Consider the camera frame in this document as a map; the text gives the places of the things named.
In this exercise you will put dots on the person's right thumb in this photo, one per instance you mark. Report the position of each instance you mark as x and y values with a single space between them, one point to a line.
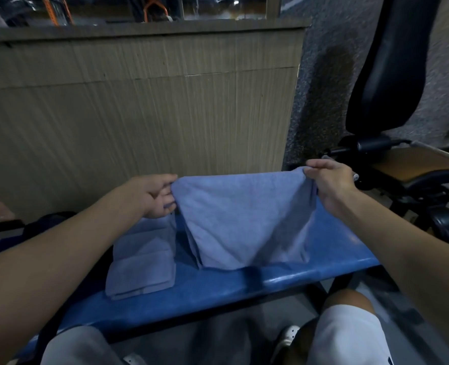
314 177

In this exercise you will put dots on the black padded machine backrest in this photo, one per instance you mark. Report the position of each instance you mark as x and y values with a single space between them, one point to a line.
391 68

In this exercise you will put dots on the person's left hand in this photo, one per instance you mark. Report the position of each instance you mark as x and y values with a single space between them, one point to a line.
146 197

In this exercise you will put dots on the person's right hand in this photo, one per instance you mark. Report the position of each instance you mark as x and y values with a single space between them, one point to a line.
332 184

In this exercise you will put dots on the person's left thumb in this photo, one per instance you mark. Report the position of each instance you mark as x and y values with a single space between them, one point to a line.
168 181

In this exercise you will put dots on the person's left forearm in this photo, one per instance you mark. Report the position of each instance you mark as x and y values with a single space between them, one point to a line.
49 262

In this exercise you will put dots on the person's right leg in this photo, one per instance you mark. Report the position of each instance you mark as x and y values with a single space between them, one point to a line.
348 300

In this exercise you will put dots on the orange metal frame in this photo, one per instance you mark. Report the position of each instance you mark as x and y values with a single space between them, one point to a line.
57 9

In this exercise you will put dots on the wooden partition counter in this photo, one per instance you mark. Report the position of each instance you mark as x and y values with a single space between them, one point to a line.
133 121

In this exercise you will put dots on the brown machine seat pad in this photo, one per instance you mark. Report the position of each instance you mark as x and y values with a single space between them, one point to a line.
418 165

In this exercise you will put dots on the person's right forearm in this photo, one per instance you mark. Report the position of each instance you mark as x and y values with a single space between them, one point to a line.
407 258

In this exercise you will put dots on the blue towel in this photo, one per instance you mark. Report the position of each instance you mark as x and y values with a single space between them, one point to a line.
146 235
243 216
140 273

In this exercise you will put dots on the blue padded bench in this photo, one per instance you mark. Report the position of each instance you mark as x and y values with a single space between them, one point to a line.
224 285

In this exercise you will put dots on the folded blue towel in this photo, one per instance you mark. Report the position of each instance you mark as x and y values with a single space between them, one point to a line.
140 273
146 235

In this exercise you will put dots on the white shoe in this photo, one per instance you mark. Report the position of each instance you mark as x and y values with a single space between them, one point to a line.
285 342
134 359

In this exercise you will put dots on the white shorts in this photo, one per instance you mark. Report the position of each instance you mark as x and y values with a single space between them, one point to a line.
351 338

